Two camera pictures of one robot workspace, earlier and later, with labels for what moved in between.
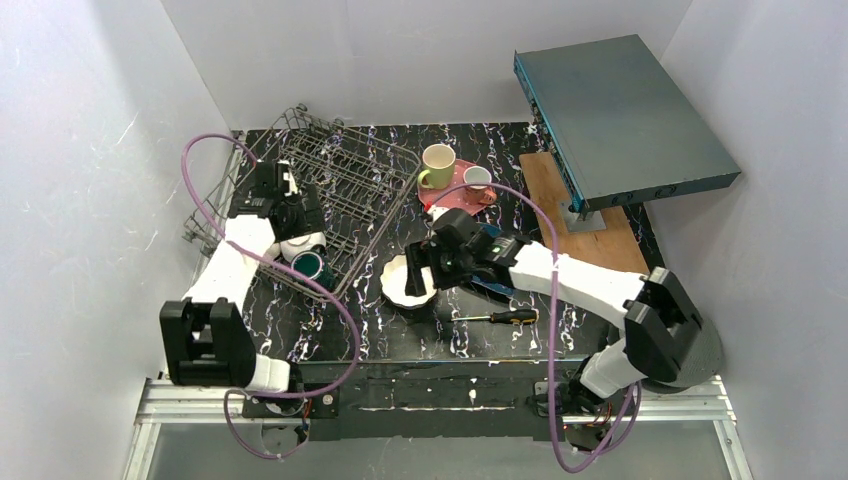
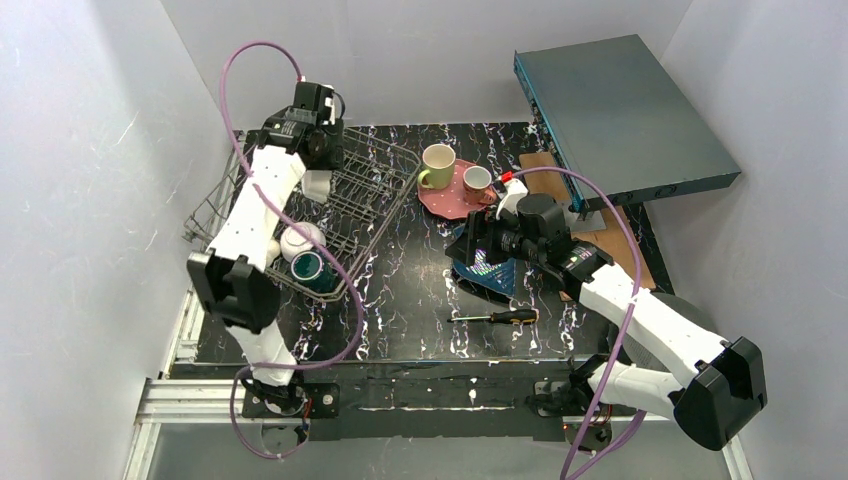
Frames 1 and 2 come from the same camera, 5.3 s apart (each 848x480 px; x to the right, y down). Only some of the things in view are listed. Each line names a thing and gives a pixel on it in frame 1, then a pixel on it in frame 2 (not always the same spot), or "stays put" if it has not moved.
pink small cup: x=477 y=195 stays put
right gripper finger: x=417 y=255 -> x=475 y=244
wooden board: x=617 y=245 stays put
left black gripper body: x=308 y=221 -> x=324 y=156
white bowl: x=292 y=246 stays put
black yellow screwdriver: x=523 y=316 stays put
